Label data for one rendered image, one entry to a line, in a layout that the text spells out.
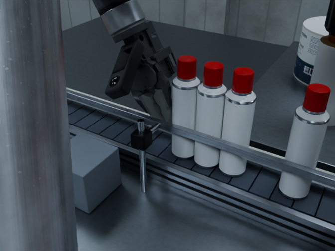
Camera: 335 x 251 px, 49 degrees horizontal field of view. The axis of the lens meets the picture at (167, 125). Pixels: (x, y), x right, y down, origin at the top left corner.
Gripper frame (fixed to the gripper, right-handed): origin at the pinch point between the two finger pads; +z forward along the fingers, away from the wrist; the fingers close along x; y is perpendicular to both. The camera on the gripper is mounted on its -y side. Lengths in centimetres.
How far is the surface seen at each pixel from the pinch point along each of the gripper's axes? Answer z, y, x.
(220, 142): 4.0, -3.6, -12.6
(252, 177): 13.9, 0.1, -13.3
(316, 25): 0, 51, -18
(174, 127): -0.5, -3.6, -4.6
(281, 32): 26, 226, 57
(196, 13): -14, 197, 101
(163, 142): 3.9, 0.9, 4.1
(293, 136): 6.2, -1.3, -24.4
